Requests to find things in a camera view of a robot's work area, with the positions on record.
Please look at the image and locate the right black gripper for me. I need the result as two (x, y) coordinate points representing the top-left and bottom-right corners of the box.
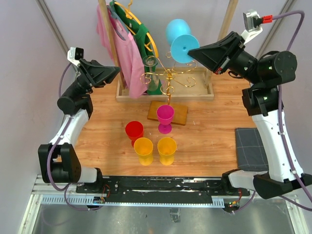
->
(188, 30), (263, 85)

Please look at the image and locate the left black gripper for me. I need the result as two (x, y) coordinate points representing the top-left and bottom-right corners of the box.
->
(68, 58), (121, 97)

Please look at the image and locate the blue plastic goblet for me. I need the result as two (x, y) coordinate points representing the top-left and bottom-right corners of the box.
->
(166, 19), (199, 63)

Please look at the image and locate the clear wine glass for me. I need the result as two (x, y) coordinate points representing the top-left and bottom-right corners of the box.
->
(141, 55), (159, 92)

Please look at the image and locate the red plastic cup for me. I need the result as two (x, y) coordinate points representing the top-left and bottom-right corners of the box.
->
(125, 121), (144, 146)

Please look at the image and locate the magenta plastic goblet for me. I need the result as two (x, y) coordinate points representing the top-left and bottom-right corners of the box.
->
(156, 105), (175, 134)

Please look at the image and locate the yellow plastic cup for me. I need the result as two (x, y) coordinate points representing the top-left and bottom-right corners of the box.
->
(134, 137), (154, 166)
(157, 137), (177, 166)

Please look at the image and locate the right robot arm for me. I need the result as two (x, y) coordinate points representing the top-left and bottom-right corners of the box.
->
(188, 32), (312, 199)

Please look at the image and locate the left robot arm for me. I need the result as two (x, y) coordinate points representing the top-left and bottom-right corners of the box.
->
(38, 58), (120, 193)

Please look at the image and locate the wooden rack base board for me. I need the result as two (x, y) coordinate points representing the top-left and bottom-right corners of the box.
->
(147, 101), (188, 126)

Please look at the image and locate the pink shirt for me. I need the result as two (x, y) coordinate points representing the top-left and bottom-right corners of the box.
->
(107, 10), (147, 98)

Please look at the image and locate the green shirt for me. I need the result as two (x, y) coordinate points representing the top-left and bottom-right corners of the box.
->
(109, 1), (161, 98)

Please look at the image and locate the yellow clothes hanger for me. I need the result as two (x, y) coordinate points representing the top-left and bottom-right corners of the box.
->
(110, 0), (159, 58)

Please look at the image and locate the grey clothes hanger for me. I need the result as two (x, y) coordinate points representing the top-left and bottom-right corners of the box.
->
(107, 5), (129, 40)

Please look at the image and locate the dark grey folded cloth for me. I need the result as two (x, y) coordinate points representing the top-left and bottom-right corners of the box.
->
(235, 128), (269, 172)

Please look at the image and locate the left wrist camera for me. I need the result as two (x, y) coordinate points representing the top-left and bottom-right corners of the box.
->
(67, 47), (84, 67)

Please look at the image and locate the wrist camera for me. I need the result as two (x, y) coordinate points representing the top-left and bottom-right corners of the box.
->
(241, 9), (273, 44)
(67, 47), (84, 67)

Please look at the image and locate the wooden clothes rack frame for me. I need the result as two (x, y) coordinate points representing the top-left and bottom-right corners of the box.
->
(97, 0), (239, 103)

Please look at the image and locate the gold wire glass rack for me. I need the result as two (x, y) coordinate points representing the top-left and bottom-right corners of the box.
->
(140, 58), (197, 105)

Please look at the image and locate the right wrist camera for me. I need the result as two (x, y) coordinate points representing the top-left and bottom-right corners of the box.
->
(241, 9), (273, 44)

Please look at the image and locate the black mounting rail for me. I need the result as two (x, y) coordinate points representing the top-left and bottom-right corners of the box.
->
(76, 176), (250, 205)

